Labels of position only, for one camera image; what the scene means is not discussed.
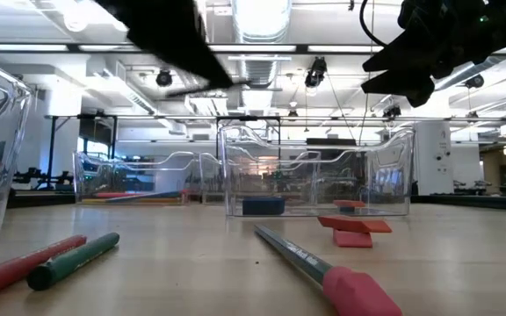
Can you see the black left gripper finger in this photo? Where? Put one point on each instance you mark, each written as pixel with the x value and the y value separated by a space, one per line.
pixel 196 57

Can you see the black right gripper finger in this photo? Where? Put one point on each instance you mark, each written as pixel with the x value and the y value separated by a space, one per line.
pixel 406 85
pixel 406 55

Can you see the red-orange eraser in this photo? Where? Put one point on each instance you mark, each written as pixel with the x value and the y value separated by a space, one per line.
pixel 354 224
pixel 349 203

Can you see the small blue eraser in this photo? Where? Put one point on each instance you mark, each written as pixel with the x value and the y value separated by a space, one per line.
pixel 347 210

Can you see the pink printed eraser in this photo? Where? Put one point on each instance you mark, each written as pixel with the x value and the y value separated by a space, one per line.
pixel 352 239

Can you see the large blue eraser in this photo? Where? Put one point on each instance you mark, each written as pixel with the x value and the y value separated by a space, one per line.
pixel 263 206

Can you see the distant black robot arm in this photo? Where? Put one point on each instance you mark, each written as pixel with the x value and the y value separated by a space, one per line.
pixel 42 176

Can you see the black ceiling lamp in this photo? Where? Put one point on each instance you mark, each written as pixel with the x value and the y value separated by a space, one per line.
pixel 391 112
pixel 164 78
pixel 316 72
pixel 474 81

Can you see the white column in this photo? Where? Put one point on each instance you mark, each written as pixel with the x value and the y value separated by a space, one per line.
pixel 433 167
pixel 66 109

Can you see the black overhead crossbar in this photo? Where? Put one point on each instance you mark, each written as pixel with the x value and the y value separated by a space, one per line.
pixel 302 49

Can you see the green pencil pink eraser cap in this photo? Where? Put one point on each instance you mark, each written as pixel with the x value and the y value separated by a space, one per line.
pixel 354 294

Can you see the green crayon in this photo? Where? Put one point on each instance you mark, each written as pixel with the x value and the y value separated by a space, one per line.
pixel 70 261

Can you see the red crayon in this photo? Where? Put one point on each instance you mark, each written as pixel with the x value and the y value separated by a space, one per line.
pixel 16 267

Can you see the silver slanted duct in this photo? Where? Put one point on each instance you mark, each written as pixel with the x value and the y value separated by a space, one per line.
pixel 468 75

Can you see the silver ventilation duct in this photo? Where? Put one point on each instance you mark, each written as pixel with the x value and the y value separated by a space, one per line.
pixel 262 22

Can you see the distant black rack frame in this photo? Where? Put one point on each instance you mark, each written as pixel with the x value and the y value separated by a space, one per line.
pixel 248 118

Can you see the black stand frame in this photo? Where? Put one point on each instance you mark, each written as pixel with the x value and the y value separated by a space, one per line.
pixel 52 145

